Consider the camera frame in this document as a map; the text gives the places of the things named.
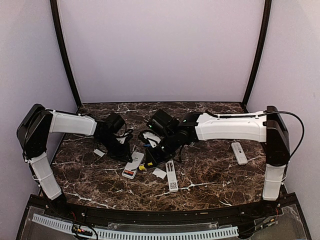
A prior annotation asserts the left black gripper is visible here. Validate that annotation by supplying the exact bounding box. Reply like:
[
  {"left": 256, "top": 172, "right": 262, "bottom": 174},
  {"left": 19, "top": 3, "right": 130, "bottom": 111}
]
[{"left": 97, "top": 134, "right": 133, "bottom": 163}]

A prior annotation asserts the white TCL air-conditioner remote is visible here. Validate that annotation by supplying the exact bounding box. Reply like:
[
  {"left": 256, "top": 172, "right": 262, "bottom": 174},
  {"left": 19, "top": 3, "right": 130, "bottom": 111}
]
[{"left": 122, "top": 151, "right": 145, "bottom": 180}]

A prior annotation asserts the yellow handled screwdriver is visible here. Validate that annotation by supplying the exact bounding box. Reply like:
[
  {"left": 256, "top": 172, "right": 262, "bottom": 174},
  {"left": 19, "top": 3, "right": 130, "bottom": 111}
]
[{"left": 138, "top": 162, "right": 154, "bottom": 171}]

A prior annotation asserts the white square battery cover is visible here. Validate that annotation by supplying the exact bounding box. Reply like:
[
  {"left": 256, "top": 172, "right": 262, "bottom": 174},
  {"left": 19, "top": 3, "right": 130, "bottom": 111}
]
[{"left": 152, "top": 168, "right": 167, "bottom": 180}]

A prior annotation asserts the slim white remote control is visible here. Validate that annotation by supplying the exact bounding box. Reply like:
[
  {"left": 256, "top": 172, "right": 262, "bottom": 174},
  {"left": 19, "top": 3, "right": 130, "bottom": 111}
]
[{"left": 165, "top": 160, "right": 179, "bottom": 193}]

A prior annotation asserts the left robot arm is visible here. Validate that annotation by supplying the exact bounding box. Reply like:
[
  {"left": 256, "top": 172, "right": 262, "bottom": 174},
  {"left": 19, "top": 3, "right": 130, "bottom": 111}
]
[{"left": 16, "top": 104, "right": 133, "bottom": 218}]

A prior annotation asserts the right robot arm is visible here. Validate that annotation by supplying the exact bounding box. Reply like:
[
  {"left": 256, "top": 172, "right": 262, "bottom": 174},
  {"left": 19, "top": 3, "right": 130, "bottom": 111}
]
[{"left": 139, "top": 105, "right": 294, "bottom": 217}]

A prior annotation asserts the battery in TCL remote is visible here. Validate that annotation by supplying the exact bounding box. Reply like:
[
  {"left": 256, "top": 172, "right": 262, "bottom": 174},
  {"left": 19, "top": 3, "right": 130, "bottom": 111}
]
[{"left": 124, "top": 170, "right": 135, "bottom": 177}]

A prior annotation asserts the white remote at right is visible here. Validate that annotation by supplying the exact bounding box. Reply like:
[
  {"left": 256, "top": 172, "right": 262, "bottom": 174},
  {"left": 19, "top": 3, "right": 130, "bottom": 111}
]
[{"left": 231, "top": 142, "right": 248, "bottom": 165}]

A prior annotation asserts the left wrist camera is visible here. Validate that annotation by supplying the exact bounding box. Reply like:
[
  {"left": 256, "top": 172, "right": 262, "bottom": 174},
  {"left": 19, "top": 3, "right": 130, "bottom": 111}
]
[{"left": 115, "top": 129, "right": 134, "bottom": 144}]

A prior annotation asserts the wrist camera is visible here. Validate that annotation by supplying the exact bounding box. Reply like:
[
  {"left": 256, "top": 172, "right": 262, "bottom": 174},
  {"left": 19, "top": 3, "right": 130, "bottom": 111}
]
[
  {"left": 138, "top": 130, "right": 161, "bottom": 148},
  {"left": 115, "top": 129, "right": 134, "bottom": 144}
]

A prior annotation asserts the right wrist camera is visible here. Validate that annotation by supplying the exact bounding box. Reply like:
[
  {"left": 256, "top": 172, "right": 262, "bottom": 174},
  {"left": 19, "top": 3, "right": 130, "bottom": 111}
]
[{"left": 138, "top": 130, "right": 161, "bottom": 148}]

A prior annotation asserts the black front rail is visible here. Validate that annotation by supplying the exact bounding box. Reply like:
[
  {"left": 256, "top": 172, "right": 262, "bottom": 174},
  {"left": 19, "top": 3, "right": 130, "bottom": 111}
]
[{"left": 42, "top": 197, "right": 281, "bottom": 227}]

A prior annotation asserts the white slotted cable duct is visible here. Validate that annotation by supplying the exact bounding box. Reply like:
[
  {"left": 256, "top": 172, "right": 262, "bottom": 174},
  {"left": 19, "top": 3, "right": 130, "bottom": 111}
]
[{"left": 31, "top": 213, "right": 239, "bottom": 240}]

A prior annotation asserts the left black frame post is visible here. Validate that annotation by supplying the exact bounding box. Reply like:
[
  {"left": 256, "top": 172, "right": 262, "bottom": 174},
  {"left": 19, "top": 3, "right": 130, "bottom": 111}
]
[{"left": 49, "top": 0, "right": 82, "bottom": 108}]

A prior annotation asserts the black frame post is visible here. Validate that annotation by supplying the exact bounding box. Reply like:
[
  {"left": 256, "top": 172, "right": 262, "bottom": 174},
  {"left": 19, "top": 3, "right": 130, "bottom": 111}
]
[
  {"left": 241, "top": 0, "right": 272, "bottom": 109},
  {"left": 49, "top": 0, "right": 82, "bottom": 108}
]

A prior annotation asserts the right black frame post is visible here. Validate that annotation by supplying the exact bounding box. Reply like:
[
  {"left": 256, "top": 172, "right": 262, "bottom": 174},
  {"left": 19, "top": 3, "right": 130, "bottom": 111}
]
[{"left": 241, "top": 0, "right": 272, "bottom": 109}]

